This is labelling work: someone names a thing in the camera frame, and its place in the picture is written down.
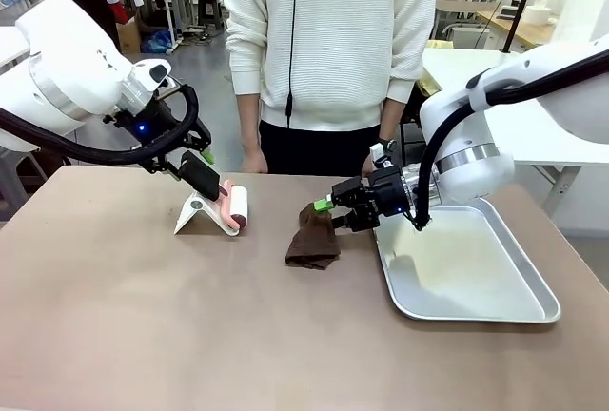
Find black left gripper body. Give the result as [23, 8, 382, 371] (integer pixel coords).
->
[113, 96, 189, 148]

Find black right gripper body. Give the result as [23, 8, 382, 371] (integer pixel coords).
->
[365, 166, 413, 218]

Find brown cloth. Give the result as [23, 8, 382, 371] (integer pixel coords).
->
[284, 204, 343, 272]

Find pink lint roller black handle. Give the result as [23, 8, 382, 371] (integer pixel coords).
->
[179, 149, 252, 235]

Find person's left forearm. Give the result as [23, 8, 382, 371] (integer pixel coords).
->
[379, 98, 402, 141]

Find person's right forearm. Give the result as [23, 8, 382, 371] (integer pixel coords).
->
[236, 93, 262, 148]

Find person's left hand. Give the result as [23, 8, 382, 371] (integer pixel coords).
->
[362, 148, 396, 177]

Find person's right hand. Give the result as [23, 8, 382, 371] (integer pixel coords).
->
[240, 144, 270, 174]

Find black trousers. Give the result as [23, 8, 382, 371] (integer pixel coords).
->
[258, 118, 382, 177]

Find white lint roller stand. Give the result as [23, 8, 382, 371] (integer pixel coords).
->
[173, 190, 243, 237]

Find blue plastic bag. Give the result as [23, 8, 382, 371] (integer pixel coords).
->
[141, 29, 173, 55]

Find cardboard box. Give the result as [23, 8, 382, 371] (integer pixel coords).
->
[115, 20, 143, 54]

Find silver metal tray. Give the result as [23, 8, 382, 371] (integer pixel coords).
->
[373, 197, 561, 324]

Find bystander in black trousers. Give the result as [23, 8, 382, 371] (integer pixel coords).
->
[56, 0, 144, 53]

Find black stool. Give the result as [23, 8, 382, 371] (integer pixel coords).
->
[196, 0, 226, 31]

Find white knit zip sweater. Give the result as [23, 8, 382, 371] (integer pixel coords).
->
[222, 0, 442, 130]

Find grey stool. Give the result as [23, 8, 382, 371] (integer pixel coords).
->
[0, 147, 72, 222]

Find white paper roll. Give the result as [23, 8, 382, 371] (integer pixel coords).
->
[522, 0, 553, 27]

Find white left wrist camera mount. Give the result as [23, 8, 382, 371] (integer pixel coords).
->
[121, 59, 172, 117]

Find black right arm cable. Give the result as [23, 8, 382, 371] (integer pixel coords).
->
[411, 49, 609, 232]

